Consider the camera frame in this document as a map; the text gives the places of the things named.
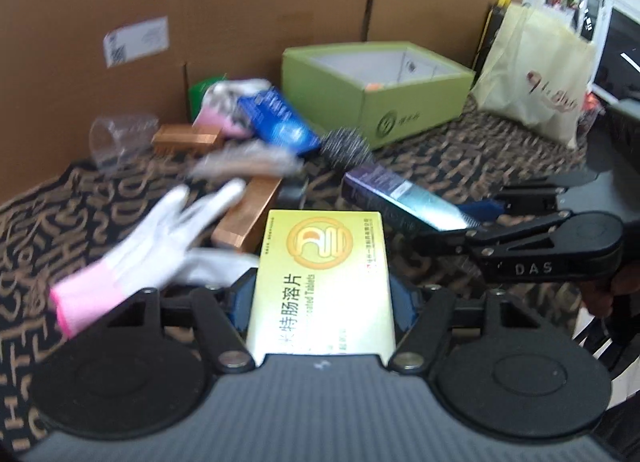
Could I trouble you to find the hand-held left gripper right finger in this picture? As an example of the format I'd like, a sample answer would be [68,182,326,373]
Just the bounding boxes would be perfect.
[385,273,543,375]

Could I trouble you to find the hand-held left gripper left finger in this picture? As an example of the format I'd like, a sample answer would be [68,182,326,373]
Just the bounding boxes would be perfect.
[102,269,258,374]

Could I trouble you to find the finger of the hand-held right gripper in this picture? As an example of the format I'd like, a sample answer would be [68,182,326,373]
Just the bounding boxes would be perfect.
[462,171,601,225]
[412,210,576,260]

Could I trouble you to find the yellow medicine box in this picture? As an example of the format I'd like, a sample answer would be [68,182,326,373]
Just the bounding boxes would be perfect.
[245,209,398,358]

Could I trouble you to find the white glove with pink cuff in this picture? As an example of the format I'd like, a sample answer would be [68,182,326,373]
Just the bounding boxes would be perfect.
[50,179,261,337]
[192,79,273,139]

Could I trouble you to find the dark purple box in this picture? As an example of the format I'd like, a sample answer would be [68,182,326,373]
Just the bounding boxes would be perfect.
[341,164,483,237]

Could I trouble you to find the green box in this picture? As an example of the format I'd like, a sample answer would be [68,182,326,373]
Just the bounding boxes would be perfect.
[281,40,476,151]

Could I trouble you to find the blue packet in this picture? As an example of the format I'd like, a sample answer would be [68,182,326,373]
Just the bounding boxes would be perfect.
[237,86,321,157]

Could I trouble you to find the person's right hand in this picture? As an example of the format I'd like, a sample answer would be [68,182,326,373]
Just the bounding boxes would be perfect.
[580,266,640,337]

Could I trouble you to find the copper-coloured box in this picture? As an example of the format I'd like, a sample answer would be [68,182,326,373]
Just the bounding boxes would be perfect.
[151,124,226,157]
[211,177,284,253]

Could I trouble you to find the cream tote bag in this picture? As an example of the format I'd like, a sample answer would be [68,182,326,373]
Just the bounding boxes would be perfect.
[470,2,598,150]

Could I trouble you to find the black monitor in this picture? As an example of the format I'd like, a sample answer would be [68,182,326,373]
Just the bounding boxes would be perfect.
[592,6,640,103]

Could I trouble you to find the steel wool scrubber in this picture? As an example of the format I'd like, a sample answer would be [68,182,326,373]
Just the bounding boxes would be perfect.
[320,127,376,171]

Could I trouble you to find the black and yellow case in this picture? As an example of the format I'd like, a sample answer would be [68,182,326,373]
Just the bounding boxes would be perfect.
[472,0,513,75]

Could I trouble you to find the black patterned tablecloth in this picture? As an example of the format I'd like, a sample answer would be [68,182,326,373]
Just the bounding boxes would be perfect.
[0,96,603,448]

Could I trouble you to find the clear plastic cup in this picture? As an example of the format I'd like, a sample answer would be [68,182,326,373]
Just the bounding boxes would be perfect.
[89,112,160,173]

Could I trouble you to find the green plastic bag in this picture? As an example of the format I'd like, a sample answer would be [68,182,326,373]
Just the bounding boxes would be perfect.
[188,76,231,121]

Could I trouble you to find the white shipping label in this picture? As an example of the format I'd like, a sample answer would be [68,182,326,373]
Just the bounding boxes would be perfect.
[103,16,170,68]

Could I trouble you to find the large cardboard box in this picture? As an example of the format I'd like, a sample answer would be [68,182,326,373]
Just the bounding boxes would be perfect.
[0,0,531,207]

